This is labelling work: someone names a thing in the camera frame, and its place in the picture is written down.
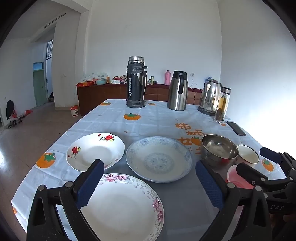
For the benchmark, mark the orange cardboard box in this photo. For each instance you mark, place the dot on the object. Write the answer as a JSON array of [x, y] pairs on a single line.
[[84, 84]]

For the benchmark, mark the glass tea bottle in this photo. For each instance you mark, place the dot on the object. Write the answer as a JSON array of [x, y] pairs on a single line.
[[222, 104]]

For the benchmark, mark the floral cloth pile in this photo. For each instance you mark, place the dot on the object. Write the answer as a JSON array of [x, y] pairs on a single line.
[[120, 78]]

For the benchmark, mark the white plastic bag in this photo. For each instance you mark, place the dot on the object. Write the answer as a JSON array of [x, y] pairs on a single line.
[[94, 76]]

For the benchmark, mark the window with grille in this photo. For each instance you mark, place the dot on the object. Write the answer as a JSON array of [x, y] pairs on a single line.
[[50, 48]]

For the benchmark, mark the black seat red frame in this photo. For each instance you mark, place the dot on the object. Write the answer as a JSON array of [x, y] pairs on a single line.
[[10, 109]]

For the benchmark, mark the white enamel bowl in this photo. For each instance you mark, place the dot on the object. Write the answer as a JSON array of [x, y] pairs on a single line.
[[248, 154]]

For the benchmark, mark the person's right hand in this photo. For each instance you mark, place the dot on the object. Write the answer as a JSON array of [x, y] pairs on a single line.
[[276, 222]]

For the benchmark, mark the black smartphone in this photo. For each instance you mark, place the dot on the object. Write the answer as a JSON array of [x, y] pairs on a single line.
[[236, 128]]

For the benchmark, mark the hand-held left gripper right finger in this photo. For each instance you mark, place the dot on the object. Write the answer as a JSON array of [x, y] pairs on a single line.
[[208, 183]]

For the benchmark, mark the large black thermos flask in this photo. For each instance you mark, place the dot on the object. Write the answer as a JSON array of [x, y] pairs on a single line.
[[135, 83]]

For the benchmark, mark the white plate red flowers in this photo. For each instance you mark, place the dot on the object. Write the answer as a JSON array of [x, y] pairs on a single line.
[[92, 150]]

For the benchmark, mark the white persimmon print tablecloth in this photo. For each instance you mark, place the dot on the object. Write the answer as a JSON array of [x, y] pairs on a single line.
[[157, 120]]

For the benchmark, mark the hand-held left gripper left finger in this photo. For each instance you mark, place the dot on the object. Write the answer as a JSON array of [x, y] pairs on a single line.
[[92, 183]]

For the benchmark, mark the white plastic bucket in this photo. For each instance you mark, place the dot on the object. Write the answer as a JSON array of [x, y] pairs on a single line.
[[74, 111]]

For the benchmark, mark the blue patterned plate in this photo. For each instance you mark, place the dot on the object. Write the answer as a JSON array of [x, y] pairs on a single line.
[[159, 160]]

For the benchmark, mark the green bottle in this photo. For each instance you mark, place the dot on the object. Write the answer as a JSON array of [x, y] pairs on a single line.
[[152, 80]]

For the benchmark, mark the teal basin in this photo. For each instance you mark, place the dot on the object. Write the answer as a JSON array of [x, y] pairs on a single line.
[[101, 82]]

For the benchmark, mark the fluorescent tube light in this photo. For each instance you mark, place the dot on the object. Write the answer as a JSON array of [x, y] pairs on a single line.
[[55, 20]]

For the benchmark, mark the pink thermos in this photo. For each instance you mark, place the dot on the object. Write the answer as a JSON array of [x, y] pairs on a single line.
[[167, 78]]

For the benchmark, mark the green door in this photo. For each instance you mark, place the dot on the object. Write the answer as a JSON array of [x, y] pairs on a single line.
[[39, 88]]

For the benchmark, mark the stainless steel electric kettle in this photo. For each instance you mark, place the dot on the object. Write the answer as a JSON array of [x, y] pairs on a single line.
[[209, 97]]

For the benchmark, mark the stainless steel bowl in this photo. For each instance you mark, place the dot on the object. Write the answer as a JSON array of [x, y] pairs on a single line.
[[219, 148]]

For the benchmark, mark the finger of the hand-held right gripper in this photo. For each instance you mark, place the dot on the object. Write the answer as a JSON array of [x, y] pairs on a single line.
[[270, 154], [249, 172]]

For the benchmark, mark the wooden sideboard cabinet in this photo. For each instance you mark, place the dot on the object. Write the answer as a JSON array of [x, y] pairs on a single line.
[[99, 97]]

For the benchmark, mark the white plate pink flowers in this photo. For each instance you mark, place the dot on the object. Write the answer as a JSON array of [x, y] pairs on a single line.
[[120, 208]]

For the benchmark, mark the red bag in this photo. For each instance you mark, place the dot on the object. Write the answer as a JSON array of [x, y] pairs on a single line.
[[28, 112]]

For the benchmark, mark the pink plastic bowl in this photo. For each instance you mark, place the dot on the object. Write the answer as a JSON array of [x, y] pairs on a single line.
[[233, 177]]

